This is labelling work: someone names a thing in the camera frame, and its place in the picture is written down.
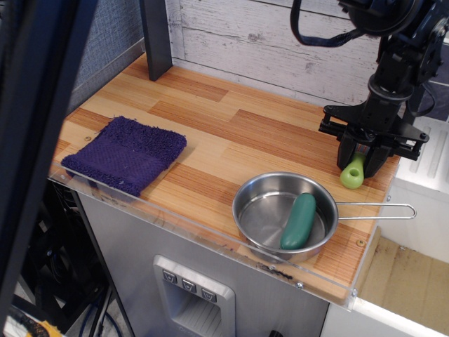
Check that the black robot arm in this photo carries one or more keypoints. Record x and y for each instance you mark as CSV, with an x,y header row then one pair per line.
x,y
412,34

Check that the dark grey left post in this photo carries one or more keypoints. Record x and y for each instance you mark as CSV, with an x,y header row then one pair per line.
x,y
156,34

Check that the yellow object bottom left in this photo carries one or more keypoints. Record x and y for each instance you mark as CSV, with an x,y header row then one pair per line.
x,y
43,329

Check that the green handled grey spatula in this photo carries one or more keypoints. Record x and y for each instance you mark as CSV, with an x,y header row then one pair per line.
x,y
352,176

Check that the purple towel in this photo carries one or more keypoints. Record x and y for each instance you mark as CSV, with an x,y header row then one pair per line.
x,y
126,155

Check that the green toy cucumber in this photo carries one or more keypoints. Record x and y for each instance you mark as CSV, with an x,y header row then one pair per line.
x,y
299,223

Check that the clear acrylic guard rail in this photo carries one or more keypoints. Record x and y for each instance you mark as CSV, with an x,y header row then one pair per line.
x,y
233,133

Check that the silver pan with wire handle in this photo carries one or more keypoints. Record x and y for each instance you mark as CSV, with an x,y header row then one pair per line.
x,y
262,205

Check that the ice dispenser panel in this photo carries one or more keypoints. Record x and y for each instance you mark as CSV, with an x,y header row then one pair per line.
x,y
196,304

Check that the white toy sink counter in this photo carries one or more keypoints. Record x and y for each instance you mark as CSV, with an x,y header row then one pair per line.
x,y
405,279

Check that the silver toy fridge cabinet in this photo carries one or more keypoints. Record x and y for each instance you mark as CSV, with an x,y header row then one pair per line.
x,y
129,239

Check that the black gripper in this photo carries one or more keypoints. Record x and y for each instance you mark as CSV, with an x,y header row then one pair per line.
x,y
375,124

